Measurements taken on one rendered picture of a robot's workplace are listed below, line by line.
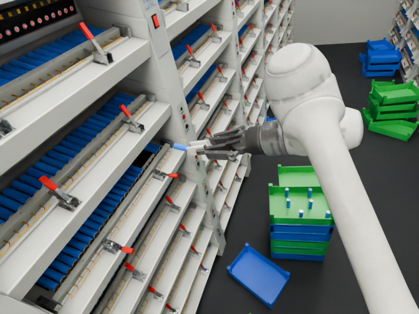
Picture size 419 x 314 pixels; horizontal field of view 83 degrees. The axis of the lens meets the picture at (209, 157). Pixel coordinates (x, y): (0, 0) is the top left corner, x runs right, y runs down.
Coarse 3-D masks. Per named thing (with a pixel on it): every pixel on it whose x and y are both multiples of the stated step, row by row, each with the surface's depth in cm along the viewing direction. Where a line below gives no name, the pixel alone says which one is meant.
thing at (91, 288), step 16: (160, 144) 93; (176, 160) 88; (128, 192) 78; (160, 192) 80; (144, 208) 74; (128, 224) 70; (112, 240) 67; (128, 240) 68; (112, 256) 64; (96, 272) 61; (112, 272) 64; (32, 288) 58; (80, 288) 58; (96, 288) 59; (32, 304) 52; (48, 304) 54; (64, 304) 56; (80, 304) 56
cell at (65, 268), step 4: (56, 260) 61; (52, 264) 60; (56, 264) 60; (60, 264) 60; (64, 264) 60; (56, 268) 60; (60, 268) 59; (64, 268) 59; (68, 268) 60; (64, 272) 59
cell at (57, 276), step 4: (48, 268) 59; (44, 272) 59; (48, 272) 58; (52, 272) 59; (56, 272) 59; (48, 276) 58; (52, 276) 58; (56, 276) 58; (60, 276) 58; (64, 276) 59; (56, 280) 58; (60, 280) 58
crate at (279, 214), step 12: (276, 192) 134; (300, 192) 131; (312, 192) 129; (276, 204) 128; (300, 204) 126; (312, 204) 124; (324, 204) 123; (276, 216) 123; (288, 216) 122; (312, 216) 119; (324, 216) 118
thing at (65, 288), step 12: (168, 144) 90; (156, 156) 86; (168, 156) 88; (144, 180) 79; (132, 192) 75; (144, 192) 77; (120, 204) 72; (120, 216) 71; (108, 228) 67; (96, 240) 64; (96, 252) 63; (84, 264) 60; (72, 276) 58; (60, 288) 56; (60, 300) 55
